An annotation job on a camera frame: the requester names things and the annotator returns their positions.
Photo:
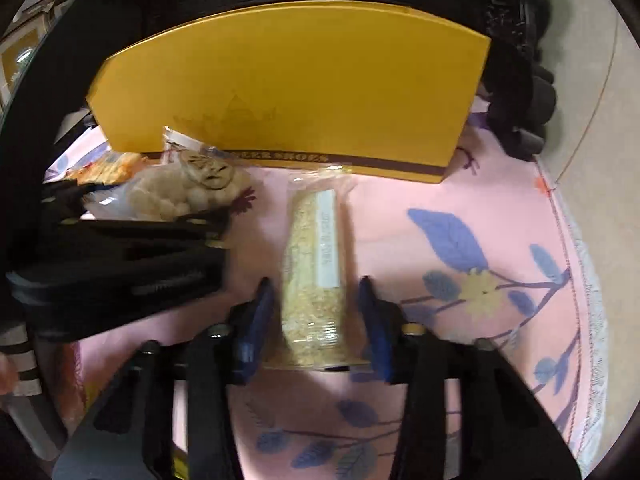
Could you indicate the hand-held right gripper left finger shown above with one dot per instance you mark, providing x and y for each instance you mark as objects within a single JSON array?
[{"x": 255, "y": 322}]

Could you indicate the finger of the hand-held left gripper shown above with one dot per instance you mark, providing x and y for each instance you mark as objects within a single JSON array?
[
  {"x": 65, "y": 197},
  {"x": 165, "y": 227}
]

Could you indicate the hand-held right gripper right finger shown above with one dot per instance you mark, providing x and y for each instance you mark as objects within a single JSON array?
[{"x": 377, "y": 327}]

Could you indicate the clear puffed ball packet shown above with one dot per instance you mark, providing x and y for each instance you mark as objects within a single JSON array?
[{"x": 165, "y": 195}]

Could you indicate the clear oat bar packet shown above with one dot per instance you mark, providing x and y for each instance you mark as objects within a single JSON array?
[{"x": 312, "y": 270}]

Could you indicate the yellow cardboard box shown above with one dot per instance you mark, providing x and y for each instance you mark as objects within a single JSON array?
[{"x": 300, "y": 85}]

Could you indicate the person's left hand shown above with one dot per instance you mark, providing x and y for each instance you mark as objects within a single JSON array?
[{"x": 5, "y": 372}]

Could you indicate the orange snack packet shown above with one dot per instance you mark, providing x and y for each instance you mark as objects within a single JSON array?
[{"x": 112, "y": 167}]

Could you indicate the pink floral tablecloth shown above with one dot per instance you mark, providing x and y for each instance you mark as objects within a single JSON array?
[{"x": 450, "y": 200}]

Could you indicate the gold framed picture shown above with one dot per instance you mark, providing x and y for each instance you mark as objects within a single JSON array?
[{"x": 20, "y": 52}]

